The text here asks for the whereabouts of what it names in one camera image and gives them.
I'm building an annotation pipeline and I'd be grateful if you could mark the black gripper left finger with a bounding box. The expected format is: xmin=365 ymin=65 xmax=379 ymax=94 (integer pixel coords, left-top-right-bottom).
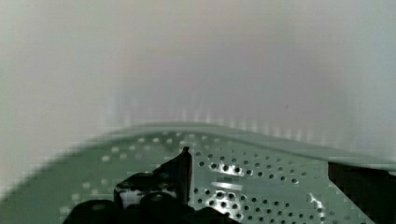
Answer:
xmin=63 ymin=147 xmax=239 ymax=224

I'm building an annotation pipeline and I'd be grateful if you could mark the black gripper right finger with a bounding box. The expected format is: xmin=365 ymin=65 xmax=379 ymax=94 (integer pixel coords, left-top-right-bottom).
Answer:
xmin=328 ymin=162 xmax=396 ymax=224

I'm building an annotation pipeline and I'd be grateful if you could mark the green plastic strainer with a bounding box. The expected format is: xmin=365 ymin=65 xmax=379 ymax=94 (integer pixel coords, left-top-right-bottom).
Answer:
xmin=0 ymin=121 xmax=396 ymax=224

